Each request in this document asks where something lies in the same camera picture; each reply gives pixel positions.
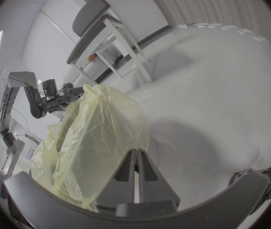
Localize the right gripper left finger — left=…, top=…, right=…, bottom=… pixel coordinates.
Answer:
left=95, top=148, right=136, bottom=206

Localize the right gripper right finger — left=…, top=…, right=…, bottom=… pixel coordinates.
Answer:
left=137, top=148, right=181, bottom=208

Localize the yellow plastic bag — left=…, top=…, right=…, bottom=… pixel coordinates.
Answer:
left=30, top=84, right=182, bottom=212

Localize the white trash bin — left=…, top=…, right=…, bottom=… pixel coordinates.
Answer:
left=56, top=99, right=150, bottom=200

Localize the pale grey sofa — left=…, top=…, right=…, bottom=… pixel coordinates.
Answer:
left=65, top=43, right=126, bottom=85

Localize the grey and white chair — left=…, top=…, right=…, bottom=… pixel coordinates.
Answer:
left=66, top=0, right=153, bottom=86

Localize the white curtain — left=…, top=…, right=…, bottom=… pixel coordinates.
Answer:
left=141, top=0, right=271, bottom=54

